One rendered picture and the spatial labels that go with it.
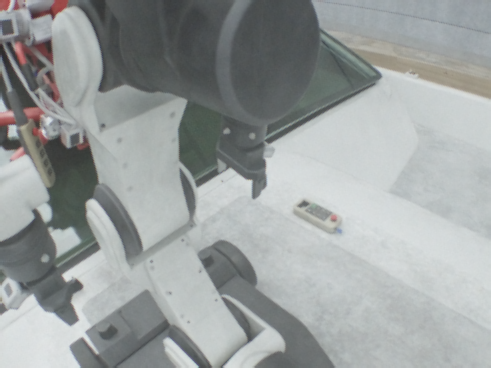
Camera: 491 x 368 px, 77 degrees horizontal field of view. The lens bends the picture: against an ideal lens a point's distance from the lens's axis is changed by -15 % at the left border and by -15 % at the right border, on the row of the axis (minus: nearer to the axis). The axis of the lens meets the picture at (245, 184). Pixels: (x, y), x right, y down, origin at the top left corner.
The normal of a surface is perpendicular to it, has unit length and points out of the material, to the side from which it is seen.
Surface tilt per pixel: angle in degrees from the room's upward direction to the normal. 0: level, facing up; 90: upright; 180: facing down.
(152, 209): 86
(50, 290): 101
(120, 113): 35
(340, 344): 0
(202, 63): 86
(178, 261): 60
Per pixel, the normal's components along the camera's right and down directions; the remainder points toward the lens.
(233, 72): 0.71, 0.40
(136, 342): 0.46, -0.28
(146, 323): -0.06, -0.79
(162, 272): 0.58, -0.05
